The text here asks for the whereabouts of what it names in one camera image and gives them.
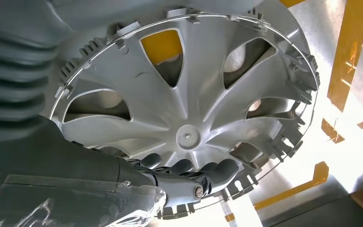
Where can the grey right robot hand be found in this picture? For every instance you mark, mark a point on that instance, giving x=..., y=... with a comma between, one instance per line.
x=59, y=181

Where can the stainless steel workbench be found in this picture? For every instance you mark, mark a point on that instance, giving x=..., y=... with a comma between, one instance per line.
x=331, y=153

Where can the grey hard case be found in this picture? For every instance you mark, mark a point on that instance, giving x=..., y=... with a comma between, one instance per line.
x=310, y=210

